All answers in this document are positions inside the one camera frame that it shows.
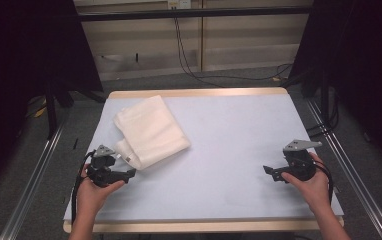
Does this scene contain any black metal stand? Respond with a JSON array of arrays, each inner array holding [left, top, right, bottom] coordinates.
[[43, 83, 77, 141]]

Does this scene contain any white mesh laundry bag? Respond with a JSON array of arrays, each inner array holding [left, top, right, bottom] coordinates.
[[112, 94, 192, 171]]

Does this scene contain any person's right hand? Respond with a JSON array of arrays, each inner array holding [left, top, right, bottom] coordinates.
[[281, 152, 332, 215]]

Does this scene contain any wooden table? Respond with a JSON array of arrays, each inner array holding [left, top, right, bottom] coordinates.
[[62, 87, 345, 234]]

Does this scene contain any white wall outlet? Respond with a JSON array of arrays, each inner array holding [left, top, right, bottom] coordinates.
[[167, 0, 192, 10]]

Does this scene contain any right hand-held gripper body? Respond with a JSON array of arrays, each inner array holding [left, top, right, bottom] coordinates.
[[282, 139, 323, 183]]

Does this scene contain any right hand-held gripper cable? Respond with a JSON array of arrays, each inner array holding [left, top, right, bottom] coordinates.
[[312, 159, 335, 205]]

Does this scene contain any hand-held gripper cable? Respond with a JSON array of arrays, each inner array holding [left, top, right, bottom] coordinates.
[[312, 159, 335, 205], [71, 150, 97, 225]]

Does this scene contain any light blue mat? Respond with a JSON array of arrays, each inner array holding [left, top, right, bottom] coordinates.
[[63, 93, 345, 224]]

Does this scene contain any black curtain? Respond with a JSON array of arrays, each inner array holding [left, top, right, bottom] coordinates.
[[0, 0, 104, 198], [288, 0, 382, 175]]

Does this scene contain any black horizontal bar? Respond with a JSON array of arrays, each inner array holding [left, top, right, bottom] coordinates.
[[77, 6, 313, 23]]

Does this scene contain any bundle of black cables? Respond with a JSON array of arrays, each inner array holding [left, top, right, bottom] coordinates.
[[306, 94, 343, 139]]

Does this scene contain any left hand-held gripper cable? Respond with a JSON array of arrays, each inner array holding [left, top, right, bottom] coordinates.
[[71, 150, 97, 225]]

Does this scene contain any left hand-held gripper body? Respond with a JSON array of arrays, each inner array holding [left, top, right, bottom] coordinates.
[[86, 144, 117, 188]]

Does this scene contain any black power cable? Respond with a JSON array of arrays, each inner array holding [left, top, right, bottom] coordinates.
[[173, 16, 295, 88], [175, 16, 295, 83]]

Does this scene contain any yellow tape piece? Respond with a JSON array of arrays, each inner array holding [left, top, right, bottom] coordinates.
[[33, 106, 48, 119]]

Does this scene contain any aluminium floor rail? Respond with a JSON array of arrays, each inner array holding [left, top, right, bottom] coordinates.
[[305, 98, 382, 240], [0, 121, 65, 240]]

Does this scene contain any person's left hand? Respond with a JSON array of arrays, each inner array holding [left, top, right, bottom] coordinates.
[[75, 163, 127, 217]]

